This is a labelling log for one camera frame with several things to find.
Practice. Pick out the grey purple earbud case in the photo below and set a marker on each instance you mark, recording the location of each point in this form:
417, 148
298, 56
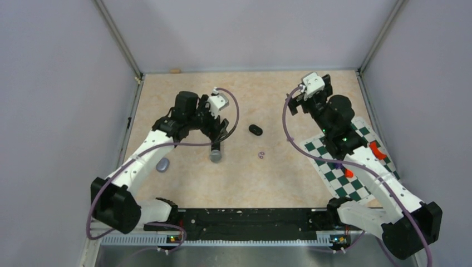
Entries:
163, 165

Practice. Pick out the green white chessboard mat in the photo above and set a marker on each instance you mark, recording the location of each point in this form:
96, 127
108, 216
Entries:
335, 180

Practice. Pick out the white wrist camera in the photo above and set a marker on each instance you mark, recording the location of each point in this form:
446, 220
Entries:
217, 101
311, 84

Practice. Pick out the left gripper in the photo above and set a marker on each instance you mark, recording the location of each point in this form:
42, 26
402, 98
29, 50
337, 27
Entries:
214, 134

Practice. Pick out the red orange block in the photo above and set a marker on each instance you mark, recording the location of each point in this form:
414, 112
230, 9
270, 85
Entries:
376, 151

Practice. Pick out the small orange block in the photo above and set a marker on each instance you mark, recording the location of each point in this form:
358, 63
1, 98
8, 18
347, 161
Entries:
349, 174

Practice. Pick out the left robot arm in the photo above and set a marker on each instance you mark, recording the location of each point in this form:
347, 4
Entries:
113, 199

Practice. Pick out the grey slotted cable duct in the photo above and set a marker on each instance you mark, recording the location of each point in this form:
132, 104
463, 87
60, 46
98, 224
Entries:
165, 240

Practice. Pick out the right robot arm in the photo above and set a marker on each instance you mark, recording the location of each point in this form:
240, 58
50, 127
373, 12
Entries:
405, 224

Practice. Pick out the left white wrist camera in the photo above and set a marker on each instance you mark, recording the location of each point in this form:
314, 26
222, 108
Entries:
217, 101

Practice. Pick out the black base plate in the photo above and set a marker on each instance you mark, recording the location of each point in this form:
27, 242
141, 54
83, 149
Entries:
268, 224

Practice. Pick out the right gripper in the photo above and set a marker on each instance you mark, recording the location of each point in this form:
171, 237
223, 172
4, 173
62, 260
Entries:
299, 100

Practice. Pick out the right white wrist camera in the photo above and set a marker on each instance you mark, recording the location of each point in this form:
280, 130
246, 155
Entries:
311, 84

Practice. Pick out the aluminium frame rail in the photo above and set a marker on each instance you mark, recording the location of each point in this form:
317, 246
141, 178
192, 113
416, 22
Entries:
123, 221

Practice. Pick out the black earbud charging case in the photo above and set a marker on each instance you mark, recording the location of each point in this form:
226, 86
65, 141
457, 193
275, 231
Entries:
256, 130

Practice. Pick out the black microphone grey head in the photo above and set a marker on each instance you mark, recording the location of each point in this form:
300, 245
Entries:
215, 152

